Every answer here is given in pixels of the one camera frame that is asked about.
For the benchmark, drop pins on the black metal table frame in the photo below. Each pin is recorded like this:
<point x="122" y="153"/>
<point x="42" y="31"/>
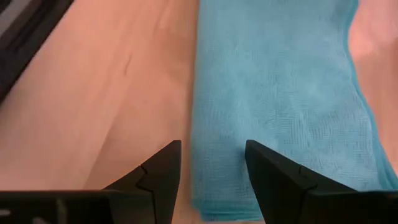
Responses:
<point x="21" y="40"/>

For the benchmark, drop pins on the blue microfiber towel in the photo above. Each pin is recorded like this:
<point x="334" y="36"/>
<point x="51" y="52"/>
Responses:
<point x="280" y="93"/>

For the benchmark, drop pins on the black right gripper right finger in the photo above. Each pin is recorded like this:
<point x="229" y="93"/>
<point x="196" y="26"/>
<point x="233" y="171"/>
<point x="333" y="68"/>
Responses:
<point x="273" y="186"/>

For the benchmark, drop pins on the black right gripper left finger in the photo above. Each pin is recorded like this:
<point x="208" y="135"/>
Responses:
<point x="161" y="180"/>

